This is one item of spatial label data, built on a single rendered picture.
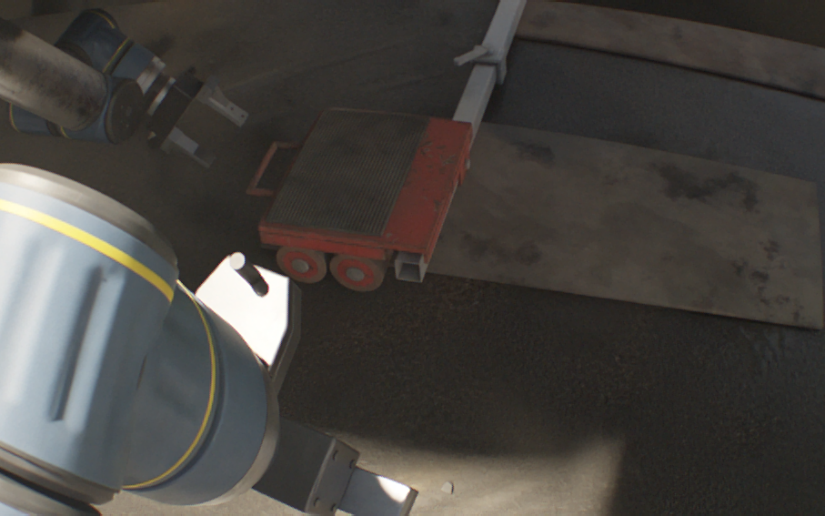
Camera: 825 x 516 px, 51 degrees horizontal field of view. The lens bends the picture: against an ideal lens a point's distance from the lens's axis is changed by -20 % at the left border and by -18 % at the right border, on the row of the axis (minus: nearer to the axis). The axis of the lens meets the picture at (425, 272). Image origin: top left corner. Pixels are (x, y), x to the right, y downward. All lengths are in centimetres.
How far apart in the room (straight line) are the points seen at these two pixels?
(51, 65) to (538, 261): 88
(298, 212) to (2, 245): 127
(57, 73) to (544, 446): 89
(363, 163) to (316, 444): 114
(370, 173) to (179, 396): 126
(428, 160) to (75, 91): 64
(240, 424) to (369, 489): 15
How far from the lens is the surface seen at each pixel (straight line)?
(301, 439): 54
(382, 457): 145
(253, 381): 47
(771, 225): 179
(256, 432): 47
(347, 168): 165
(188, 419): 41
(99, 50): 167
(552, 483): 141
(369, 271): 159
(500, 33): 207
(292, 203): 161
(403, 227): 154
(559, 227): 171
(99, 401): 34
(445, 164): 164
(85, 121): 145
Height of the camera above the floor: 122
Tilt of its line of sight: 47 degrees down
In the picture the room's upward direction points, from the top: 6 degrees counter-clockwise
